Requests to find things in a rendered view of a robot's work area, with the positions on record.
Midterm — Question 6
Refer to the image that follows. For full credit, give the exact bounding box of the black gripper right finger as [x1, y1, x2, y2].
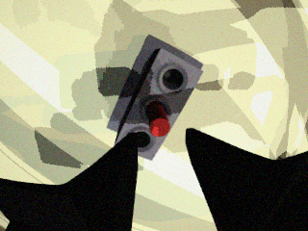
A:
[185, 127, 308, 231]

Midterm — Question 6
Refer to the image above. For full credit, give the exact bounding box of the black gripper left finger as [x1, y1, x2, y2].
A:
[0, 132, 139, 231]

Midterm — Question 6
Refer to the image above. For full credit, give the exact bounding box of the dark red peg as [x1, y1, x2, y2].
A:
[146, 101, 169, 138]

